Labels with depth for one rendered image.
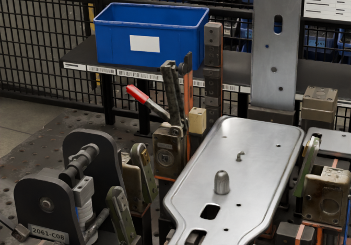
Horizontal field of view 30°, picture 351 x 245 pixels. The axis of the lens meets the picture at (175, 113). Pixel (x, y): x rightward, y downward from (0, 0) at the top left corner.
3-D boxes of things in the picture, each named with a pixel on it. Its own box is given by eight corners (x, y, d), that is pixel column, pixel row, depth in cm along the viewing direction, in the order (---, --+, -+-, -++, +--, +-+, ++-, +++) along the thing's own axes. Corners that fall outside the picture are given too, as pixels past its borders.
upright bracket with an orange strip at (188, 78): (191, 231, 173) (188, 56, 150) (186, 230, 173) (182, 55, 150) (195, 224, 175) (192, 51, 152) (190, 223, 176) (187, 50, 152)
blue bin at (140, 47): (197, 71, 183) (197, 27, 177) (95, 62, 190) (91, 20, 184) (210, 49, 197) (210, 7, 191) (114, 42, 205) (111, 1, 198)
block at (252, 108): (287, 212, 179) (293, 115, 165) (245, 203, 183) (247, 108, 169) (290, 206, 181) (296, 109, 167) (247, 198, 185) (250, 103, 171)
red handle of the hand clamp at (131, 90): (181, 129, 146) (125, 86, 147) (176, 136, 148) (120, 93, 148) (188, 120, 150) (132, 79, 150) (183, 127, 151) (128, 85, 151)
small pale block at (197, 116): (202, 240, 169) (201, 115, 152) (190, 236, 171) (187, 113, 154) (207, 231, 172) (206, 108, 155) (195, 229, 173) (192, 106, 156)
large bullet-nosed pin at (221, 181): (226, 202, 135) (226, 175, 132) (212, 199, 137) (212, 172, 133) (231, 194, 138) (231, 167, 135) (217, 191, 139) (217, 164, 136)
